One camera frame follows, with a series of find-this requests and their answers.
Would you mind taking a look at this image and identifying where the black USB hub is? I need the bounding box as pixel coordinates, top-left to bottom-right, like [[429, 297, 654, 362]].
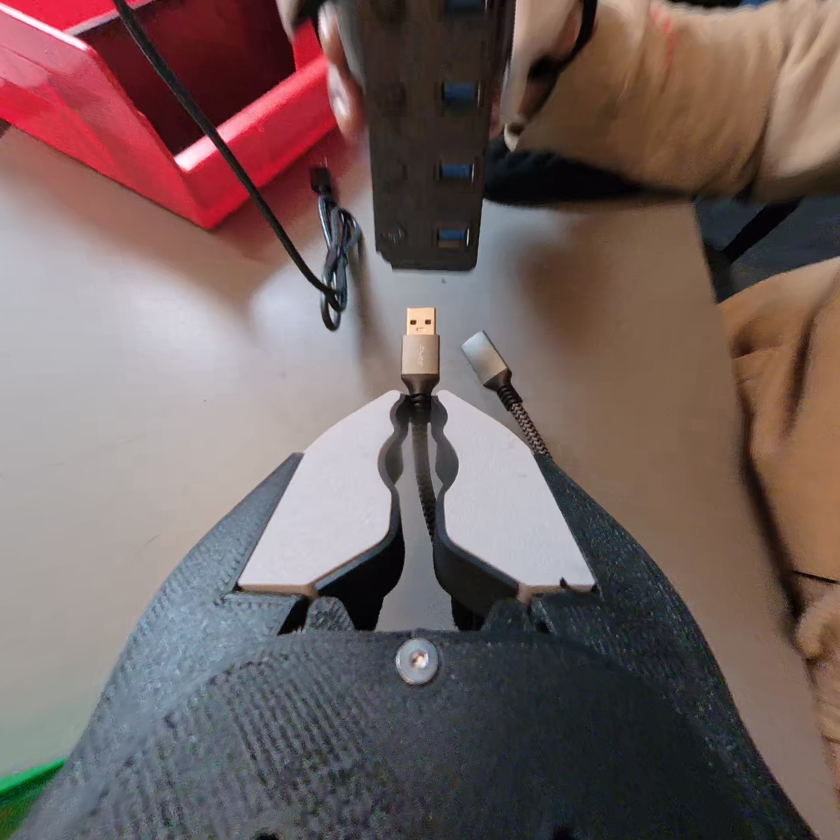
[[354, 0, 519, 273]]

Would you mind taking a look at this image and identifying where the black hub cable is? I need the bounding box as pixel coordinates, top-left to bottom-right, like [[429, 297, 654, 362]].
[[112, 0, 349, 315]]

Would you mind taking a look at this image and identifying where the green storage bin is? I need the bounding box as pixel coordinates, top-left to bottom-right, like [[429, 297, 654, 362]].
[[0, 758, 68, 800]]

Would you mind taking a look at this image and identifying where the red storage bin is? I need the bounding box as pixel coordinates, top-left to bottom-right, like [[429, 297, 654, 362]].
[[0, 0, 343, 231]]

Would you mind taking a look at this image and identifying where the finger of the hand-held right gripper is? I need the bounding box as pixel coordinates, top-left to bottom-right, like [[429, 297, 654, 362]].
[[274, 0, 332, 46], [497, 0, 585, 152]]

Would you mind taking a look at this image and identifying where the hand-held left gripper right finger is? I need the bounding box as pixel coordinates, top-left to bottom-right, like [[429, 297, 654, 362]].
[[428, 390, 598, 618]]

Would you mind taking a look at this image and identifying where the thin black USB cable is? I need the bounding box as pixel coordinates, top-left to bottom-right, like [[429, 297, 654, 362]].
[[307, 163, 365, 332]]

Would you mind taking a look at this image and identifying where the grey braided USB cable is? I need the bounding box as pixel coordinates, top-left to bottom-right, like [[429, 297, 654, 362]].
[[400, 305, 551, 542]]

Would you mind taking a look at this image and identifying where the black bin divider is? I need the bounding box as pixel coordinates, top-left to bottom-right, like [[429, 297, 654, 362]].
[[82, 0, 299, 158]]

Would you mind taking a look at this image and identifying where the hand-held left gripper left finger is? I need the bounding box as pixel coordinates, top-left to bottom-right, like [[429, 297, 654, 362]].
[[236, 389, 413, 614]]

